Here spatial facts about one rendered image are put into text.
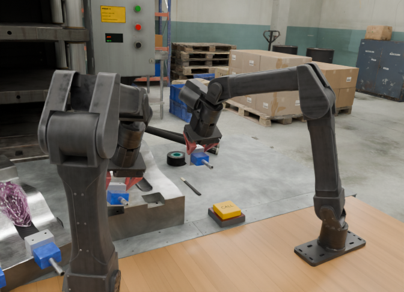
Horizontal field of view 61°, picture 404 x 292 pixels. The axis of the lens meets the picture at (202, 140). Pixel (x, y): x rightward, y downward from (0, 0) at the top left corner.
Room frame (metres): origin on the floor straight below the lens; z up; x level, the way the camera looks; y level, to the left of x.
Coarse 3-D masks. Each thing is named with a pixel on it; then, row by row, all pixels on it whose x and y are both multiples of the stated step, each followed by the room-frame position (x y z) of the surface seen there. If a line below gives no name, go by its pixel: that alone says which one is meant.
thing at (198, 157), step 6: (198, 150) 1.00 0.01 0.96; (186, 156) 1.00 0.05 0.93; (192, 156) 0.97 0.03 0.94; (198, 156) 0.96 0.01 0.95; (204, 156) 0.96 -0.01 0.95; (186, 162) 1.00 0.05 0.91; (192, 162) 0.97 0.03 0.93; (198, 162) 0.95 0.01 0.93; (204, 162) 0.94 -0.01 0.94; (210, 168) 0.91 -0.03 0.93
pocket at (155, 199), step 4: (144, 196) 0.82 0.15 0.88; (148, 196) 0.82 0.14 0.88; (152, 196) 0.83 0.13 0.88; (156, 196) 0.83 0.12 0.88; (160, 196) 0.83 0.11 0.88; (144, 200) 0.82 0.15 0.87; (148, 200) 0.82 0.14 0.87; (152, 200) 0.83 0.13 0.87; (156, 200) 0.83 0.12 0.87; (160, 200) 0.83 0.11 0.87; (164, 200) 0.80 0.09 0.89; (148, 204) 0.81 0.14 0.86; (152, 204) 0.81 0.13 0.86; (156, 204) 0.82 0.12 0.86; (160, 204) 0.80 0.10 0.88; (164, 204) 0.80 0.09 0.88
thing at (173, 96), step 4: (176, 84) 5.07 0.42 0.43; (180, 84) 5.10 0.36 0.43; (184, 84) 5.13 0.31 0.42; (172, 88) 4.94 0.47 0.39; (176, 88) 4.82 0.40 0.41; (172, 92) 4.95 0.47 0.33; (176, 92) 4.82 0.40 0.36; (172, 96) 4.95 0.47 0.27; (176, 96) 4.82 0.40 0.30; (176, 100) 4.81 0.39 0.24; (180, 100) 4.71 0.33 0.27; (180, 104) 4.68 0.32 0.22; (184, 104) 4.61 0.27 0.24
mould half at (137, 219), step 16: (144, 144) 1.09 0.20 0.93; (144, 160) 1.03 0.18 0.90; (112, 176) 0.93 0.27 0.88; (144, 176) 0.95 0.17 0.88; (160, 176) 0.95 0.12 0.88; (128, 192) 0.83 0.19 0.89; (144, 192) 0.83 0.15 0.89; (160, 192) 0.83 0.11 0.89; (176, 192) 0.84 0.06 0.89; (128, 208) 0.75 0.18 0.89; (144, 208) 0.77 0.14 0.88; (160, 208) 0.79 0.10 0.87; (176, 208) 0.81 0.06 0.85; (112, 224) 0.73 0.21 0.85; (128, 224) 0.75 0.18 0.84; (144, 224) 0.77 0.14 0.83; (160, 224) 0.79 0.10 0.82; (176, 224) 0.81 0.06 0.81; (112, 240) 0.73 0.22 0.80
